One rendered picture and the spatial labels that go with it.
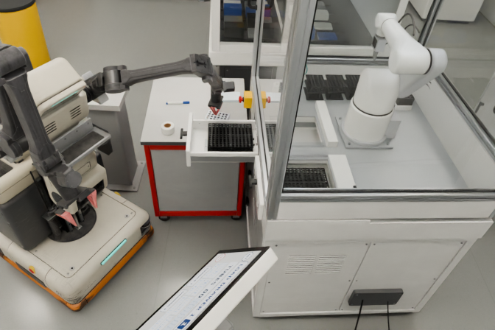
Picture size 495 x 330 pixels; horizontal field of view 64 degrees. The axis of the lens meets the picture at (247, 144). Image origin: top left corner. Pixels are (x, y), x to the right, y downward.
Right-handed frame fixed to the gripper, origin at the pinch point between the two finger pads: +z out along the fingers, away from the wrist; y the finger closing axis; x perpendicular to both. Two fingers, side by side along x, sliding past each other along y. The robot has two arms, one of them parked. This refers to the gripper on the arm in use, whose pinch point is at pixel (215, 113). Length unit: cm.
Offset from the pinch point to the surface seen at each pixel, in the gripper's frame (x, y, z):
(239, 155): -21.4, -36.7, -7.4
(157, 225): 33, -28, 81
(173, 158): 18.6, -22.5, 19.3
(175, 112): 24.1, 0.6, 5.2
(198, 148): 0.3, -32.7, -3.1
